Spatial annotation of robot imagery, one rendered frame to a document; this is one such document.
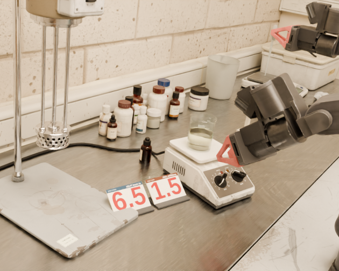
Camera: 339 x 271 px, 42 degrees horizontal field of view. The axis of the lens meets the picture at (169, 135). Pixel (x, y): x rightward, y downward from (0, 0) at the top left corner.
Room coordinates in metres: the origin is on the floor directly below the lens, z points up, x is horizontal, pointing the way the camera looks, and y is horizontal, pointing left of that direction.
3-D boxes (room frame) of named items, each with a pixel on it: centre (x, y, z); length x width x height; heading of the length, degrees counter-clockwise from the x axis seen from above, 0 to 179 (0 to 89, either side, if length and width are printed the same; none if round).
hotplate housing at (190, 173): (0.97, -0.10, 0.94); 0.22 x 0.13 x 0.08; 42
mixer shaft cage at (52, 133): (0.79, 0.23, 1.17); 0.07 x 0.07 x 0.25
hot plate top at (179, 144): (0.99, -0.08, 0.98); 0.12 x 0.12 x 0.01; 42
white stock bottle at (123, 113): (1.20, 0.14, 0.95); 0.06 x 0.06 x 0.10
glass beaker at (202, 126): (0.98, -0.08, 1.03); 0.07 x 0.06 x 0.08; 40
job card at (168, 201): (0.88, -0.01, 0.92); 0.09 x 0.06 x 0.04; 130
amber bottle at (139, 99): (1.33, 0.12, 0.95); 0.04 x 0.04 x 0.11
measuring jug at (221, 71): (1.72, -0.17, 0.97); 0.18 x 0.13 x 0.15; 2
